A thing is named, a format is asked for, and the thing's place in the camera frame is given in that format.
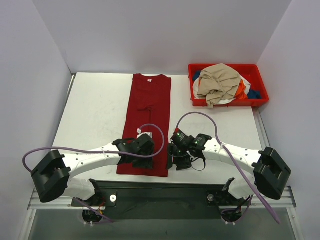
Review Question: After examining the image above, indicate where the red t-shirt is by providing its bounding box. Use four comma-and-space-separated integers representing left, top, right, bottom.
116, 73, 172, 178

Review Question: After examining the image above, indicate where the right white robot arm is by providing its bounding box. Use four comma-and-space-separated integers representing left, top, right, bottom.
166, 130, 292, 204

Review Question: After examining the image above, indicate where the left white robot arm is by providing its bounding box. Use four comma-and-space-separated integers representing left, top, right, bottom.
31, 133, 155, 206

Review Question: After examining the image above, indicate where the beige t-shirt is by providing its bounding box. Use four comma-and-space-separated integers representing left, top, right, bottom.
197, 63, 242, 108

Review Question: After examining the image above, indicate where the orange t-shirt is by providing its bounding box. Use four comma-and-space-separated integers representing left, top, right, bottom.
234, 80, 248, 100

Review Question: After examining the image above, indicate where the blue t-shirt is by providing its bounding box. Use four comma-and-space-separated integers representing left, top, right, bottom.
192, 70, 262, 99

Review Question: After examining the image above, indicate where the red plastic bin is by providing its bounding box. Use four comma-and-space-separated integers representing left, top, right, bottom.
188, 63, 269, 107

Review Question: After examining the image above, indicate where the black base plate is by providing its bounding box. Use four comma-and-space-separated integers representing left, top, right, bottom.
85, 181, 248, 221

